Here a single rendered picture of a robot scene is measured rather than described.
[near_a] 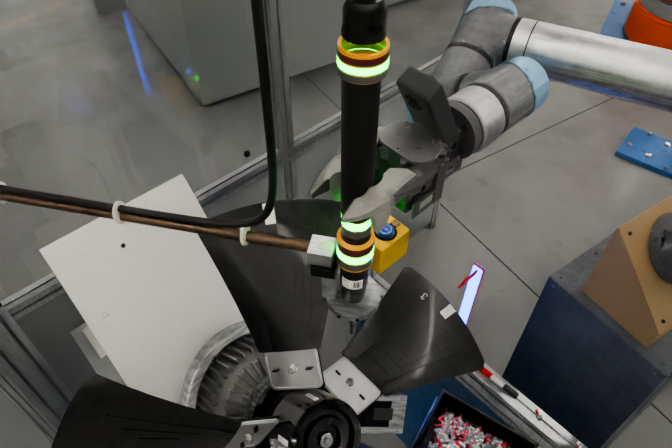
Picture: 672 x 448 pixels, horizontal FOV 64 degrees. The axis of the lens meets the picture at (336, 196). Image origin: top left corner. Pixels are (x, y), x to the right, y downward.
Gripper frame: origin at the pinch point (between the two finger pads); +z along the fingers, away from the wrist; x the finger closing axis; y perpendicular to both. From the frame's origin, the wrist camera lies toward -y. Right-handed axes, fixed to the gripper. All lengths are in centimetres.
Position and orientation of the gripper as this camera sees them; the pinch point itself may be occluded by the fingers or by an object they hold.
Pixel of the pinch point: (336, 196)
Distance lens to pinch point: 53.6
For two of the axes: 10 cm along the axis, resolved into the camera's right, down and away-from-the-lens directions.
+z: -7.3, 4.8, -4.8
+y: 0.0, 7.0, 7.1
